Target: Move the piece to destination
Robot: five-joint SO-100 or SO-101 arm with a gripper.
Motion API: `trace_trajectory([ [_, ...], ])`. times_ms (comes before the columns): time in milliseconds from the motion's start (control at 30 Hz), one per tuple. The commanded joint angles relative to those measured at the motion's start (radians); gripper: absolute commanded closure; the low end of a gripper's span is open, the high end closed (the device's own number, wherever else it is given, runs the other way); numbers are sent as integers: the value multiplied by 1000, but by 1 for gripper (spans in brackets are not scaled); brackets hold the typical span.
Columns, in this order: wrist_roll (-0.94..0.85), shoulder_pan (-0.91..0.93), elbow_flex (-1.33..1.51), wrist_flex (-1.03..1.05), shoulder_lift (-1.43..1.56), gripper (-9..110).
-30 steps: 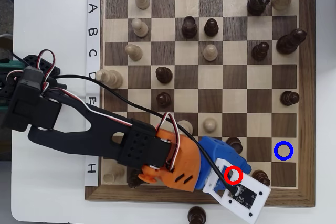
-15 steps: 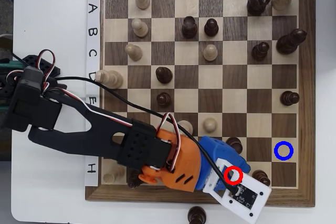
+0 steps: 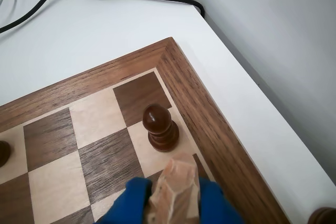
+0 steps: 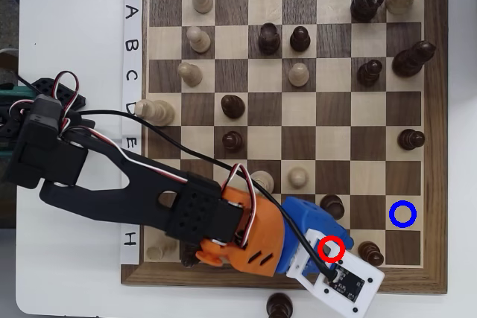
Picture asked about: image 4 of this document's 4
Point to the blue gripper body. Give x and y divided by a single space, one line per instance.
313 215

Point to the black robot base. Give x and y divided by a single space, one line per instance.
46 85

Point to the black and orange robot arm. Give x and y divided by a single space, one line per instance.
112 202

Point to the dark wooden chess piece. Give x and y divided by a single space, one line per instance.
279 305

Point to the dark pawn at G6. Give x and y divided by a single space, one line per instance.
332 206

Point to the dark wooden pawn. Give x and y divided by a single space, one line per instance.
369 72
233 142
369 252
233 106
300 39
409 139

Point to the light wooden king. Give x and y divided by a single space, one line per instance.
262 178

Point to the wooden chess board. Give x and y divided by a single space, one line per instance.
436 146

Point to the light wooden rook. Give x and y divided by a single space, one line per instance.
154 254

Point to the dark wooden bishop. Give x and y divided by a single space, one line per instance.
410 60

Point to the dark pawn at B4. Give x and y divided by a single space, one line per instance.
269 38

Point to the light wooden bishop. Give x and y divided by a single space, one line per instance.
158 111

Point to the dark wooden knight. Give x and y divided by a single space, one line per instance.
367 1

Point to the white letter label strip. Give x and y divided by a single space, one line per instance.
132 35

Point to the green table clamp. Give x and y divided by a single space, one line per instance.
11 94

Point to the brown blurry background object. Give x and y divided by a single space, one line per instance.
7 59

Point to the white camera mount with board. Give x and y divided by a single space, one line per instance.
372 277

